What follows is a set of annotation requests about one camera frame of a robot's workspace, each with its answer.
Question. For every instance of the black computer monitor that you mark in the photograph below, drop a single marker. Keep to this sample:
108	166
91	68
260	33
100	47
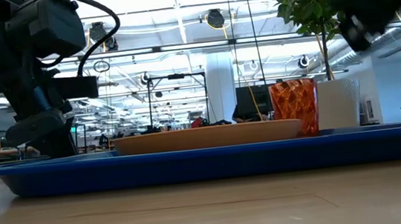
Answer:
253	102

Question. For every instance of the white floor appliance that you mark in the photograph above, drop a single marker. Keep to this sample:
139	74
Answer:
369	109

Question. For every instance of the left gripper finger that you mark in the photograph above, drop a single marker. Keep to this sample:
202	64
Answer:
58	143
34	129

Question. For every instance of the orange faceted plastic cup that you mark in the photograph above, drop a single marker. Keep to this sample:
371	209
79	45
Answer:
293	106

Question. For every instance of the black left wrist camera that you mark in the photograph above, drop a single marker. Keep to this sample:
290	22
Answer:
75	88

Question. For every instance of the black background frame rig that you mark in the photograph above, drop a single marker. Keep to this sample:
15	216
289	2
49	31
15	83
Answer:
176	76

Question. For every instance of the orange round plate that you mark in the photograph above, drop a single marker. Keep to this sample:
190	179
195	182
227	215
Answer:
207	137

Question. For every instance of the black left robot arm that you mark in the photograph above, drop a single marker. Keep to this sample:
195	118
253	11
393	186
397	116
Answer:
49	23

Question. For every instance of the white plant pot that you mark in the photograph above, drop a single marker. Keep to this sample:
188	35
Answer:
339	105

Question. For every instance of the green leafy plant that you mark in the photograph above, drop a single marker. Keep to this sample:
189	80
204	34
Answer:
309	7

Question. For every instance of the blue plastic tray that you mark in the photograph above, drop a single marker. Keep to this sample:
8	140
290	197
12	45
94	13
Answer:
205	161

